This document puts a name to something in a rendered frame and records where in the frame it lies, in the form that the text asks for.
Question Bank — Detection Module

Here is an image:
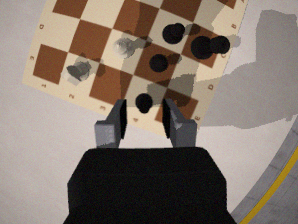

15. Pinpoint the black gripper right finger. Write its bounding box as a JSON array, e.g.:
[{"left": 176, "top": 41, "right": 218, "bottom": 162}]
[{"left": 162, "top": 99, "right": 197, "bottom": 147}]

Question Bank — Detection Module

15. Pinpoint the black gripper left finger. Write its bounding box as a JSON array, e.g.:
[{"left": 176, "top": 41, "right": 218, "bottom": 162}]
[{"left": 94, "top": 99, "right": 127, "bottom": 148}]

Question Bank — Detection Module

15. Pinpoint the brown and cream chessboard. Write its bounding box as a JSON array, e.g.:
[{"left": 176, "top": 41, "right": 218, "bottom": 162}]
[{"left": 22, "top": 0, "right": 248, "bottom": 137}]

